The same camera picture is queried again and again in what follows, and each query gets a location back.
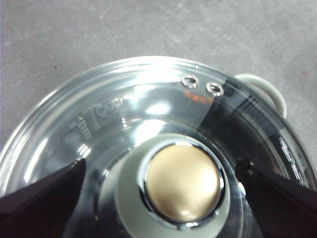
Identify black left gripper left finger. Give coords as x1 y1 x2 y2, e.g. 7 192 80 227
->
0 158 87 238

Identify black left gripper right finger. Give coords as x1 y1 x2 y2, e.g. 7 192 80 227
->
237 161 317 238

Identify glass lid with green knob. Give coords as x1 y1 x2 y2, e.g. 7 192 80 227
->
0 55 317 238

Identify sage green electric cooking pot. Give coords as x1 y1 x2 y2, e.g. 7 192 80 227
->
0 56 317 238

